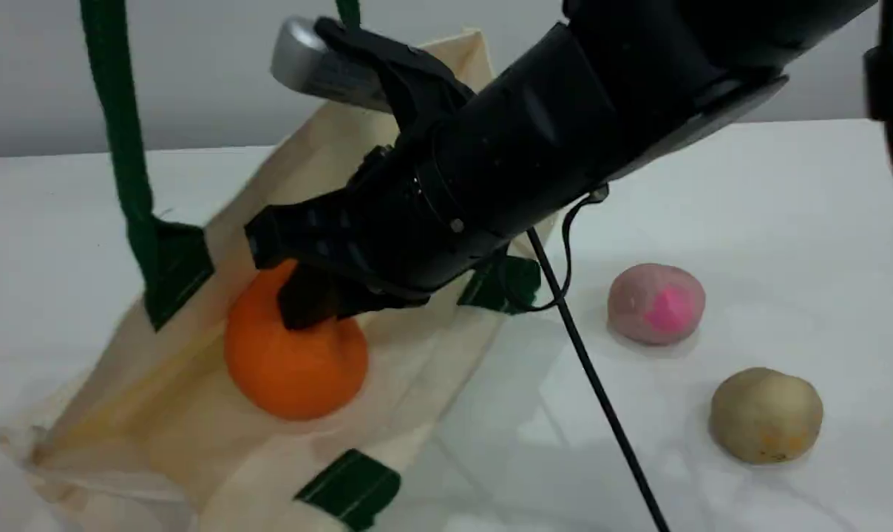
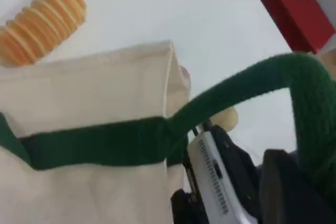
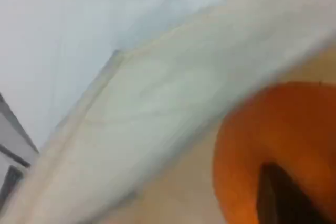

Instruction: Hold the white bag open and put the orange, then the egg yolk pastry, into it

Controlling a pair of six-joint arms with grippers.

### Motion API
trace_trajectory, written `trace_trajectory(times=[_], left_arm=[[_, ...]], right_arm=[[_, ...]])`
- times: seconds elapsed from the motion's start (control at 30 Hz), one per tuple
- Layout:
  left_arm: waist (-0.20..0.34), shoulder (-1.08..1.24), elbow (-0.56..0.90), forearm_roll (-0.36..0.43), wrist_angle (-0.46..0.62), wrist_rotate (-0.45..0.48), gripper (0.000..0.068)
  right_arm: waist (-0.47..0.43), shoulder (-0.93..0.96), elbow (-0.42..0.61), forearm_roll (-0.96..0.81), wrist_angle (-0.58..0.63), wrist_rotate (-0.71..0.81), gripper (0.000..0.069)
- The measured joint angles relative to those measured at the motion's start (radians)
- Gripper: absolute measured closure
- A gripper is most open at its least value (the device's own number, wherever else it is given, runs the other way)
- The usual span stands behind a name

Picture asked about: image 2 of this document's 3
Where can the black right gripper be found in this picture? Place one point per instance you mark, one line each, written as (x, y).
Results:
(241, 166)

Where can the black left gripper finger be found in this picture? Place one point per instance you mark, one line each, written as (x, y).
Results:
(281, 195)

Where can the round tan egg yolk pastry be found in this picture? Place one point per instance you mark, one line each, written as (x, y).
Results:
(228, 119)

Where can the red box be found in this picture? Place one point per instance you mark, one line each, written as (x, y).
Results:
(294, 11)

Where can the ridged orange bread loaf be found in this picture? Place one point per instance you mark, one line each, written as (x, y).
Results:
(42, 32)

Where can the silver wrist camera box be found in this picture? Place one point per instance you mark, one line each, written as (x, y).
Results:
(212, 171)

